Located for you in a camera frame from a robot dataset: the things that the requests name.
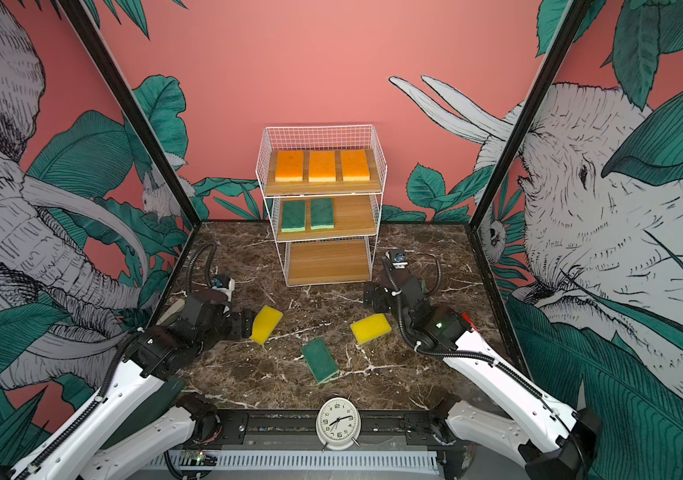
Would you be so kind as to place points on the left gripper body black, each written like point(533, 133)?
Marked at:
point(213, 339)

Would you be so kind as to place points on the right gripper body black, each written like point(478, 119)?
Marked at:
point(384, 301)

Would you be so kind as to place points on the yellow sponge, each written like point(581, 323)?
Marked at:
point(370, 328)
point(264, 323)

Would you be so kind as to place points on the green sponge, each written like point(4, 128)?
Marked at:
point(293, 216)
point(319, 360)
point(321, 214)

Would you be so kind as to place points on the orange sponge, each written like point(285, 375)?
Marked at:
point(354, 166)
point(289, 166)
point(322, 167)

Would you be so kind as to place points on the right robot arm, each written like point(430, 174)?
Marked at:
point(545, 436)

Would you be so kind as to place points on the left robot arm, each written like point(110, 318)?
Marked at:
point(144, 363)

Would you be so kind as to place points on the red marker pen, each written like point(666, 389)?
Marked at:
point(466, 317)

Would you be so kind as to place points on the white alarm clock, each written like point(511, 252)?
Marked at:
point(338, 424)

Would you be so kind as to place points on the grey block by wall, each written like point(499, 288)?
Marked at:
point(172, 311)

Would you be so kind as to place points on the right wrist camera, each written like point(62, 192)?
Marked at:
point(397, 265)

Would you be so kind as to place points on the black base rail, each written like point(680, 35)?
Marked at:
point(435, 428)

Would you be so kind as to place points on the white wire three-tier shelf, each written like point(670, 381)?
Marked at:
point(345, 253)

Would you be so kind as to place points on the white slotted cable duct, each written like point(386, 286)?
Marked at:
point(422, 462)

